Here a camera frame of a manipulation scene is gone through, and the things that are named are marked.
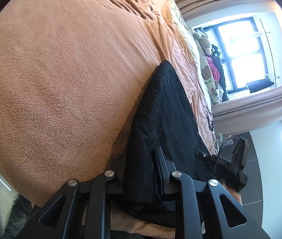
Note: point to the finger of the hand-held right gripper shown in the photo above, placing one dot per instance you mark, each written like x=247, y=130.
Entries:
x=203, y=153

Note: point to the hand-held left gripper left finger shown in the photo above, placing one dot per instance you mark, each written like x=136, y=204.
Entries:
x=118, y=181

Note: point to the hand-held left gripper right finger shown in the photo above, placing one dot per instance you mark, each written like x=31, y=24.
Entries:
x=162, y=169

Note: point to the black pants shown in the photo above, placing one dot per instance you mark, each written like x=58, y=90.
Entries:
x=165, y=109

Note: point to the person's right hand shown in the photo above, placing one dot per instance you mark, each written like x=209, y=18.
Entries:
x=237, y=196

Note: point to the black hanging garment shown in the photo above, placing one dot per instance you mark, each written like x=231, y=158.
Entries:
x=258, y=86

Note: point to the pink plush toy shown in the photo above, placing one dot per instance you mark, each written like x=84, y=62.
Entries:
x=213, y=69

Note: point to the grey shaggy rug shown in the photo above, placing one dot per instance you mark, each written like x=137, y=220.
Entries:
x=18, y=211

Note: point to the beige plush toy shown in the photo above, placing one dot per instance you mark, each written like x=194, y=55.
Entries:
x=204, y=42

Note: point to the black framed window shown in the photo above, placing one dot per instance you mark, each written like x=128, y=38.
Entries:
x=243, y=44

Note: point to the orange fleece blanket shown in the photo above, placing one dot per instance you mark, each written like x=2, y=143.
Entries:
x=56, y=67

